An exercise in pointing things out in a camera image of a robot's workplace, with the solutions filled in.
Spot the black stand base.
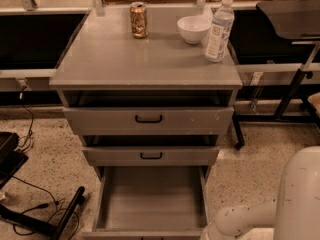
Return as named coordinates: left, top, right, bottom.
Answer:
left=0, top=131, right=86, bottom=240

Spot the grey bottom drawer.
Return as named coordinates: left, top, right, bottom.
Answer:
left=83, top=166, right=209, bottom=240

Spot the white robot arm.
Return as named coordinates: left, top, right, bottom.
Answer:
left=199, top=146, right=320, bottom=240

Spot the clear plastic water bottle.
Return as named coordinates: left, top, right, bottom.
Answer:
left=205, top=0, right=235, bottom=63

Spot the black side table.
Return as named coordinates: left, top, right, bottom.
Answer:
left=228, top=0, right=320, bottom=148

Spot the white bowl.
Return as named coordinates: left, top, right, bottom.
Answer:
left=177, top=16, right=211, bottom=44

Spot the grey top drawer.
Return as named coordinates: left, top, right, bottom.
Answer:
left=64, top=107, right=233, bottom=136

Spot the grey drawer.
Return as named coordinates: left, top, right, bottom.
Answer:
left=83, top=146, right=219, bottom=166
left=83, top=166, right=209, bottom=240
left=64, top=107, right=233, bottom=136

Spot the grey drawer cabinet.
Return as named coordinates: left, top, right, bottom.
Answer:
left=49, top=4, right=243, bottom=185

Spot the grey middle drawer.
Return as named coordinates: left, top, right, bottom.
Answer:
left=83, top=146, right=219, bottom=166

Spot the black hanging cable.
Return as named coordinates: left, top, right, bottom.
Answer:
left=17, top=85, right=36, bottom=152

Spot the black floor cable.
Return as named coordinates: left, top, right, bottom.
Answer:
left=11, top=175, right=81, bottom=240

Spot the gold soda can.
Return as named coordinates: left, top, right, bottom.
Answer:
left=129, top=1, right=148, bottom=39

